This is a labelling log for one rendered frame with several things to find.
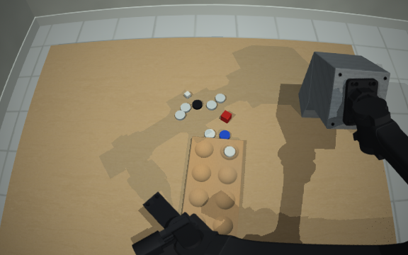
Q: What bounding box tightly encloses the red cube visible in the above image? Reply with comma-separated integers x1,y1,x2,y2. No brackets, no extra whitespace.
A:
220,110,232,123

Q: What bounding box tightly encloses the black disc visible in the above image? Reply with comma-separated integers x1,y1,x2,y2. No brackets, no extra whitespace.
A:
192,100,203,110

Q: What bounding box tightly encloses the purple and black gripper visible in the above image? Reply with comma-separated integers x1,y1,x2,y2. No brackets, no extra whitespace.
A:
191,213,212,231

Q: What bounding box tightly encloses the blue disc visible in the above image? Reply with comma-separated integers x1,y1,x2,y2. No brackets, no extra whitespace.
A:
220,130,230,139

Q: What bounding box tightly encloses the tan tray with round pockets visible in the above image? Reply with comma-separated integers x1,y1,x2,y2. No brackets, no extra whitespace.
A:
182,136,244,237

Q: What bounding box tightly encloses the white disc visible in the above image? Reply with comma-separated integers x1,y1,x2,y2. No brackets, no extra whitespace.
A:
225,147,235,157
205,129,215,138
175,110,186,120
215,93,225,103
181,103,191,113
207,101,217,111

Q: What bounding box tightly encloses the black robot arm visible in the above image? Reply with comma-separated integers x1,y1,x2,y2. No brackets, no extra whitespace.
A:
132,78,408,255

